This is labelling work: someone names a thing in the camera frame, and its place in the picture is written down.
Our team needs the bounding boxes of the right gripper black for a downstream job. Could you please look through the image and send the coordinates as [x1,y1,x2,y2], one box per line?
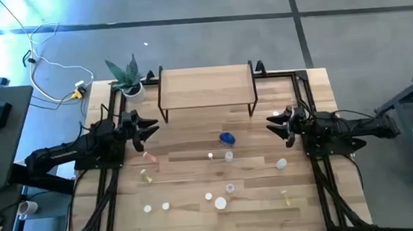
[265,104,308,150]

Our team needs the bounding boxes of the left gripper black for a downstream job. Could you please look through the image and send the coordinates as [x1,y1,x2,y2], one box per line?
[120,109,161,154]

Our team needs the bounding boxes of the salmon pink medicine bottle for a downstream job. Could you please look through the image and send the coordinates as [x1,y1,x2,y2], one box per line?
[142,150,159,165]

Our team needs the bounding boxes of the yellow-green medicine bottle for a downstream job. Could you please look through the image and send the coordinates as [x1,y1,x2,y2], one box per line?
[139,168,153,185]

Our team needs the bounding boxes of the blue object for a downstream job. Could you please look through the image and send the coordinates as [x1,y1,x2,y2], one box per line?
[218,131,237,147]

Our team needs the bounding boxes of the pale yellow pill bottle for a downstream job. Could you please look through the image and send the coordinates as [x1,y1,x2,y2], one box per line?
[279,189,292,207]

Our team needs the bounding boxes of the large amber pill bottle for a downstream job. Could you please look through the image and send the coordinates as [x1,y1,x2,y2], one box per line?
[214,195,228,211]

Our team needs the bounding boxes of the wooden shelf black metal legs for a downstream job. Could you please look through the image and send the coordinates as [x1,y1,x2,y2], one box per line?
[154,59,260,124]

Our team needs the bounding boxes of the green plant white pot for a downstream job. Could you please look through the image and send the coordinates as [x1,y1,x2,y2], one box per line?
[104,53,147,105]

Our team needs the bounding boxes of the black diagonal support beam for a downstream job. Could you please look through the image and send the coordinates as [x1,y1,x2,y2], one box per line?
[7,159,77,199]

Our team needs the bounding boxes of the blue grey metal cart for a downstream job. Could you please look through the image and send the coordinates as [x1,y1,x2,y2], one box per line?
[372,70,413,186]

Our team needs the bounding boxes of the dark grey desk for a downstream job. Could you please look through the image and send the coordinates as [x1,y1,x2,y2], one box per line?
[0,85,41,191]

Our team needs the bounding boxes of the white paper cup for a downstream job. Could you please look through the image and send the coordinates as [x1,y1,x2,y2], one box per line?
[17,199,39,216]

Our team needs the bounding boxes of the black aluminium table frame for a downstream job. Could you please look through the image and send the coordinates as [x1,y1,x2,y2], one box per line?
[56,60,374,231]

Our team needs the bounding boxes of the black clamp mount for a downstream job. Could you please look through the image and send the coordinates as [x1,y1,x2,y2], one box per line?
[144,70,157,85]
[254,59,267,77]

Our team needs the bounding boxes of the black floor cable clip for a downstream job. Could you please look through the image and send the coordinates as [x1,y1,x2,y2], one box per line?
[21,49,39,68]

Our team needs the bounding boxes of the white floor cable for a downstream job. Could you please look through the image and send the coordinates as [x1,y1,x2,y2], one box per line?
[0,0,97,107]

